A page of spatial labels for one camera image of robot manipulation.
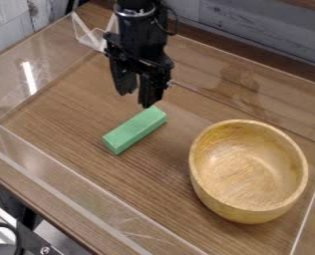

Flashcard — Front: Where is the green rectangular block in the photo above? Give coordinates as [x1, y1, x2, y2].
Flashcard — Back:
[102, 107, 167, 154]

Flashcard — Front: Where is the clear acrylic tray wall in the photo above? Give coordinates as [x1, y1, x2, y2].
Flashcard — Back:
[0, 19, 315, 255]

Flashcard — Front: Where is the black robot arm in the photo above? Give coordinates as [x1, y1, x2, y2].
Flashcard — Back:
[103, 0, 178, 109]

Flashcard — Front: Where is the clear acrylic corner bracket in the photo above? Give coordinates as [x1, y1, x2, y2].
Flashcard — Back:
[71, 12, 119, 53]

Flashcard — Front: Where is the black metal table frame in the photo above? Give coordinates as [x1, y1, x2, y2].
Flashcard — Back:
[0, 185, 90, 255]

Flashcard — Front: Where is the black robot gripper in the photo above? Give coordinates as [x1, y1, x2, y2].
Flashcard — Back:
[104, 5, 174, 109]

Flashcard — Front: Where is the black cable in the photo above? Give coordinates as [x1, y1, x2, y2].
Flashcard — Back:
[0, 221, 24, 255]

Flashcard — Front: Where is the light wooden bowl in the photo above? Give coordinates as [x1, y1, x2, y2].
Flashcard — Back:
[187, 120, 309, 224]

